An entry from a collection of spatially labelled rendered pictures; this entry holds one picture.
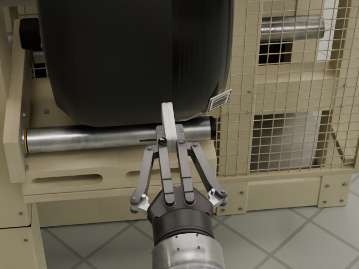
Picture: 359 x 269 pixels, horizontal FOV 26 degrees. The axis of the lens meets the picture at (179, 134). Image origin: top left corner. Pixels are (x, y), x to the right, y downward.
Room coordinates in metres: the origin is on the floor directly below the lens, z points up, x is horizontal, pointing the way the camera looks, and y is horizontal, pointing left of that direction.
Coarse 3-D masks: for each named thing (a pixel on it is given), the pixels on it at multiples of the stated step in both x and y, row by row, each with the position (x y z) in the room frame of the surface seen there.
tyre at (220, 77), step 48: (48, 0) 0.96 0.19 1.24; (96, 0) 0.95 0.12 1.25; (144, 0) 0.95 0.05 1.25; (192, 0) 0.96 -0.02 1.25; (48, 48) 0.96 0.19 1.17; (96, 48) 0.93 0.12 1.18; (144, 48) 0.94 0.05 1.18; (192, 48) 0.95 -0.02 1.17; (96, 96) 0.94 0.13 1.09; (144, 96) 0.95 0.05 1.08; (192, 96) 0.96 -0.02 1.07
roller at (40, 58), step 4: (40, 48) 1.32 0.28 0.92; (32, 52) 1.34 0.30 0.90; (36, 52) 1.32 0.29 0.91; (40, 52) 1.32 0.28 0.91; (32, 56) 1.33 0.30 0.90; (36, 56) 1.31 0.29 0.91; (40, 56) 1.31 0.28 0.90; (32, 60) 1.31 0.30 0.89; (36, 60) 1.31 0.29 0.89; (40, 60) 1.31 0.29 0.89; (44, 60) 1.32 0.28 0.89
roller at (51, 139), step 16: (32, 128) 1.07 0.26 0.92; (48, 128) 1.06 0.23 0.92; (64, 128) 1.06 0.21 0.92; (80, 128) 1.06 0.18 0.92; (96, 128) 1.06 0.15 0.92; (112, 128) 1.07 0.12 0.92; (128, 128) 1.07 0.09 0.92; (144, 128) 1.07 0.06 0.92; (192, 128) 1.07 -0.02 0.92; (208, 128) 1.07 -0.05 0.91; (32, 144) 1.04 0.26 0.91; (48, 144) 1.04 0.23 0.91; (64, 144) 1.04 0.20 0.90; (80, 144) 1.04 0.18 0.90; (96, 144) 1.05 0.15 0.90; (112, 144) 1.05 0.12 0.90; (128, 144) 1.05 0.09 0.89; (144, 144) 1.06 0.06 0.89
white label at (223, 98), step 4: (224, 92) 1.00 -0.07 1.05; (228, 92) 1.00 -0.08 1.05; (216, 96) 0.99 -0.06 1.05; (220, 96) 0.99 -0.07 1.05; (224, 96) 1.00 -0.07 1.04; (228, 96) 1.01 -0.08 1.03; (212, 100) 0.99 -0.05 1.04; (216, 100) 1.00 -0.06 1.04; (220, 100) 1.01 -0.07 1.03; (224, 100) 1.02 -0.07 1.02; (228, 100) 1.03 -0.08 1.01; (208, 104) 1.00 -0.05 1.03; (212, 104) 1.00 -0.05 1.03; (216, 104) 1.01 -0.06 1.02; (220, 104) 1.02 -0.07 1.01; (208, 108) 1.01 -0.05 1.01; (212, 108) 1.01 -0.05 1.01
